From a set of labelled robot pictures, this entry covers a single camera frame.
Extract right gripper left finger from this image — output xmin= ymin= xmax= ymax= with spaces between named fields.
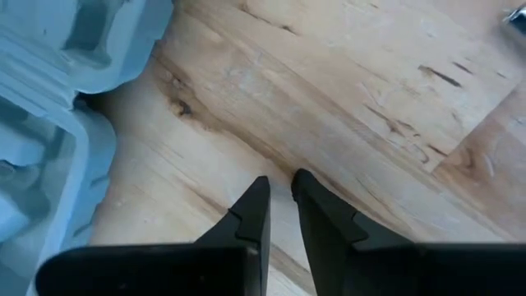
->
xmin=35 ymin=175 xmax=272 ymax=296

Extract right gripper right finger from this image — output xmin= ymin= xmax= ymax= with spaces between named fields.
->
xmin=290 ymin=168 xmax=526 ymax=296

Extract grey plastic tool case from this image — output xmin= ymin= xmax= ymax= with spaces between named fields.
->
xmin=0 ymin=0 xmax=174 ymax=296

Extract silver shaft with brass cap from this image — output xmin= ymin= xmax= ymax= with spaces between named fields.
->
xmin=503 ymin=6 xmax=526 ymax=36

